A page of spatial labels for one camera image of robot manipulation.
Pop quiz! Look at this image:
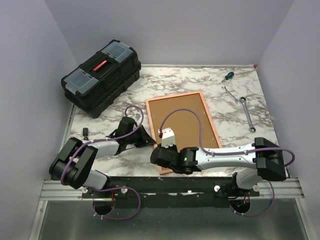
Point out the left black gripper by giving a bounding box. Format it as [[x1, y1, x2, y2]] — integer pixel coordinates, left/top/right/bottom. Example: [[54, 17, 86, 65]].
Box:
[[126, 125, 155, 149]]

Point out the red wooden picture frame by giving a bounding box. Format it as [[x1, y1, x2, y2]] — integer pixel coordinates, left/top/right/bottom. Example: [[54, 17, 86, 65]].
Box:
[[145, 91, 223, 176]]

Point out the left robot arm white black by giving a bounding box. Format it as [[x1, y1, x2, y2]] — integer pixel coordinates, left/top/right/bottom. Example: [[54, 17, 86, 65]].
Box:
[[49, 116, 156, 198]]

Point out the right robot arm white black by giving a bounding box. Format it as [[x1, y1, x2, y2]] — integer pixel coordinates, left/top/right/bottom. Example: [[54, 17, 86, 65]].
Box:
[[150, 137, 287, 196]]

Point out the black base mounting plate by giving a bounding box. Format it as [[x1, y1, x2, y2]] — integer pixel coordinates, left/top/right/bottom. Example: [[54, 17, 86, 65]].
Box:
[[82, 176, 260, 209]]

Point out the small black cylinder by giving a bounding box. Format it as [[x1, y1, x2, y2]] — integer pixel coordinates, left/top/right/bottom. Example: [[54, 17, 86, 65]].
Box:
[[82, 127, 89, 143]]

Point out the black plastic toolbox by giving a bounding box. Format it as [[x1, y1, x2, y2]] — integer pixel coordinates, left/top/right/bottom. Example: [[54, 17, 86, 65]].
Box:
[[61, 39, 142, 119]]

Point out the silver ratchet wrench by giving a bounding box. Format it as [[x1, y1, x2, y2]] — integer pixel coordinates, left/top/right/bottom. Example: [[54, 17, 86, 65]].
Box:
[[239, 96, 256, 133]]

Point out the small silver open wrench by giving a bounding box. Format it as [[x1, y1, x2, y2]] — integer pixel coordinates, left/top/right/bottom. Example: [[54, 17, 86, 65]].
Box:
[[221, 85, 239, 104]]

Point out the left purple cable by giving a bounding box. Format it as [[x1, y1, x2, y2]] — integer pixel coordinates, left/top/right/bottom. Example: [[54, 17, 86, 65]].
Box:
[[60, 105, 145, 186]]

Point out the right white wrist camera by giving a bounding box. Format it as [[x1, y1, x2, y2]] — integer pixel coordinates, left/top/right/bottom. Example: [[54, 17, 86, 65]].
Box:
[[158, 127, 176, 148]]

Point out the green handled screwdriver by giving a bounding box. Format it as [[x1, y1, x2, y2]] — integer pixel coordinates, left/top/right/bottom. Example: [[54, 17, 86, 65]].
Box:
[[221, 71, 235, 83]]

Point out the aluminium rail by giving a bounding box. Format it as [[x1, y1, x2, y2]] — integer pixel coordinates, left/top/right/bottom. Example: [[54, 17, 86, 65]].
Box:
[[40, 178, 305, 201]]

